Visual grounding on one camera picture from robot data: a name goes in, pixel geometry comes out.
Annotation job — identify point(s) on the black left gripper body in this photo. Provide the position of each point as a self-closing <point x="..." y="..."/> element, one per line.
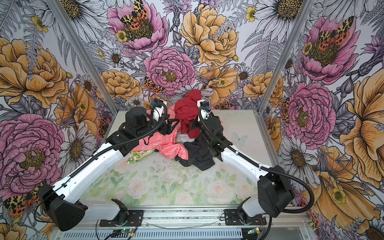
<point x="163" y="130"/>

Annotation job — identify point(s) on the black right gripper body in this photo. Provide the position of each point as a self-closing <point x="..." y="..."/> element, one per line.
<point x="205" y="121"/>

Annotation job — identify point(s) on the pink printed cloth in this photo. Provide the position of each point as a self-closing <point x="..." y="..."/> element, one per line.
<point x="165" y="144"/>

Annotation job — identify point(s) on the dark red cloth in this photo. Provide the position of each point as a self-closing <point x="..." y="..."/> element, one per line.
<point x="186" y="110"/>

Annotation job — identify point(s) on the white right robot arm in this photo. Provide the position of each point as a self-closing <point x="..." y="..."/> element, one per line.
<point x="274" y="190"/>

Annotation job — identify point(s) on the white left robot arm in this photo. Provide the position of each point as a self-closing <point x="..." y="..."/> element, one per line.
<point x="61" y="202"/>

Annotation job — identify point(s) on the white cloth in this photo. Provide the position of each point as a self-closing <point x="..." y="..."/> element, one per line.
<point x="183" y="138"/>

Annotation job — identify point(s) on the black cloth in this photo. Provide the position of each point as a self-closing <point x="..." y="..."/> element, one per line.
<point x="198" y="155"/>

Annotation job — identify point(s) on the floral green cloth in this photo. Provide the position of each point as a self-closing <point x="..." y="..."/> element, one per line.
<point x="134" y="157"/>

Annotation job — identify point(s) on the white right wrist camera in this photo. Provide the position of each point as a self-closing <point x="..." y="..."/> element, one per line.
<point x="204" y="111"/>

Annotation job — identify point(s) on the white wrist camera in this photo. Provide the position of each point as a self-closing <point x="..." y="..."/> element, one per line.
<point x="158" y="109"/>
<point x="204" y="111"/>

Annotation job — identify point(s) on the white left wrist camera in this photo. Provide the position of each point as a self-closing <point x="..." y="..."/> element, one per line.
<point x="158" y="109"/>

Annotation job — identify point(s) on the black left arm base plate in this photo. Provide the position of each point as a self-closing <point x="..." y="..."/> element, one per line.
<point x="129" y="218"/>

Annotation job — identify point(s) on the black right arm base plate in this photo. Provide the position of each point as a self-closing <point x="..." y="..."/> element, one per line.
<point x="234" y="217"/>

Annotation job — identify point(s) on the aluminium front rail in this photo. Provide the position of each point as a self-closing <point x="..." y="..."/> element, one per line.
<point x="193" y="223"/>

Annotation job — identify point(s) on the aluminium corner post right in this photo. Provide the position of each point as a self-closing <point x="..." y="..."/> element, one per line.
<point x="291" y="40"/>

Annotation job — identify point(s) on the aluminium corner post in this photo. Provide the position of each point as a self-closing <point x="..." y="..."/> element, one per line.
<point x="291" y="40"/>
<point x="76" y="42"/>

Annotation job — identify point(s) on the aluminium corner post left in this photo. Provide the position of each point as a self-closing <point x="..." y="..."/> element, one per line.
<point x="76" y="42"/>

